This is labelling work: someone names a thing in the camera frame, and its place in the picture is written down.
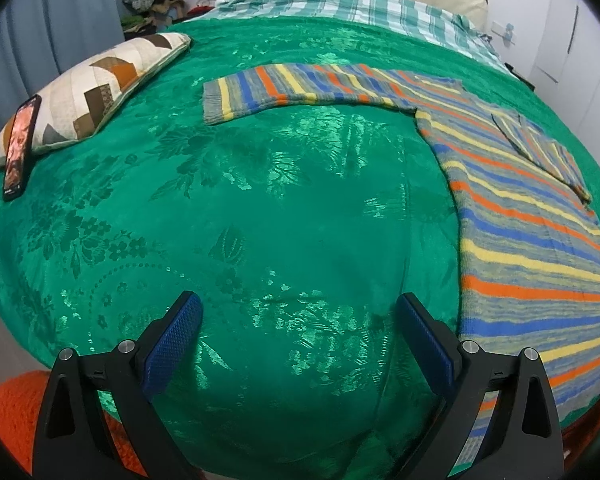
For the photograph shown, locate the white wall socket with adapter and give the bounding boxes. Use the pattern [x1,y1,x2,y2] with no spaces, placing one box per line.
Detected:
[490,20,517,44]

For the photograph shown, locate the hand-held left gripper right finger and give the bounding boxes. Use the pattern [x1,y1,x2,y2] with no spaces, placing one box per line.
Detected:
[396,292,566,480]

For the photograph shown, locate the green floral blanket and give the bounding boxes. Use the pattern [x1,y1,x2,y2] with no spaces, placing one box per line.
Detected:
[0,15,600,480]

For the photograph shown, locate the green plaid bed sheet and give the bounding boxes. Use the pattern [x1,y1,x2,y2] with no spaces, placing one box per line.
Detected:
[195,0,511,73]

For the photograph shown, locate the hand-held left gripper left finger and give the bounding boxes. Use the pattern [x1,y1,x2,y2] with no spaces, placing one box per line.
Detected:
[31,290,204,480]

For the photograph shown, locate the striped knit sweater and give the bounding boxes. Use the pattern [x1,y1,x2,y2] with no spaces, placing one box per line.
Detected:
[202,62,600,471]

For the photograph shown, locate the pile of clothes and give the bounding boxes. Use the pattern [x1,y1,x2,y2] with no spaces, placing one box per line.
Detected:
[120,0,216,36]

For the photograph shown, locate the orange shaggy rug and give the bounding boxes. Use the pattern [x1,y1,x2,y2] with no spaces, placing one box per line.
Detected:
[0,370,146,480]

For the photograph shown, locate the patchwork pillow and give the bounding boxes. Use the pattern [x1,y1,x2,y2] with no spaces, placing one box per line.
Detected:
[0,32,193,168]

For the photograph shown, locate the grey curtain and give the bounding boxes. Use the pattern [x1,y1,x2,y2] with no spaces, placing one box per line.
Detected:
[0,0,131,151]

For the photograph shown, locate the black smartphone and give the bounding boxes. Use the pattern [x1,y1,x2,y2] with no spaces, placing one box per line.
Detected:
[2,95,43,202]

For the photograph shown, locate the white wardrobe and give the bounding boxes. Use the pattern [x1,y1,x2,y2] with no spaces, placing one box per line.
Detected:
[525,0,600,161]

